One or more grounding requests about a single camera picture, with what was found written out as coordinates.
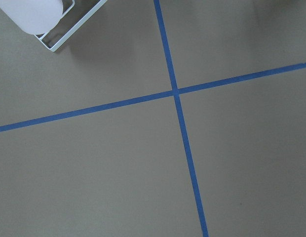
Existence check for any white wire cup rack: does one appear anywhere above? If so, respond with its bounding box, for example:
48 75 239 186
36 0 107 52

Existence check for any white cup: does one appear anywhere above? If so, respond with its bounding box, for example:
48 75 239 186
0 0 63 35

